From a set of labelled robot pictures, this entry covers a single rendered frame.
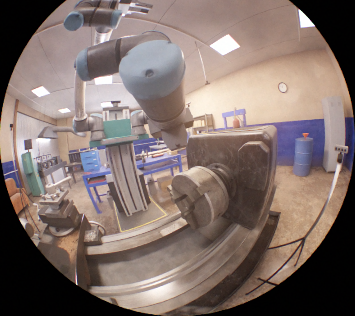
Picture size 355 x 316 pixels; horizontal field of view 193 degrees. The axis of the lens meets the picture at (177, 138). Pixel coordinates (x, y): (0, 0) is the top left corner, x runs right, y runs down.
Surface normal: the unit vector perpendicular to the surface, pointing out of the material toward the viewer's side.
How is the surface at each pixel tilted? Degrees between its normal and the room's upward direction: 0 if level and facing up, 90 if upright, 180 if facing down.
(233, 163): 90
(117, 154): 90
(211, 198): 61
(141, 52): 77
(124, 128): 90
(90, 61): 131
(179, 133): 72
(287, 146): 90
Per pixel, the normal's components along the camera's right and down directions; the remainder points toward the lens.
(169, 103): 0.42, 0.87
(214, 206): 0.49, -0.33
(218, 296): -0.13, -0.99
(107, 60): 0.25, 0.78
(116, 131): 0.59, -0.04
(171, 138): -0.07, -0.26
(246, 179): -0.82, 0.14
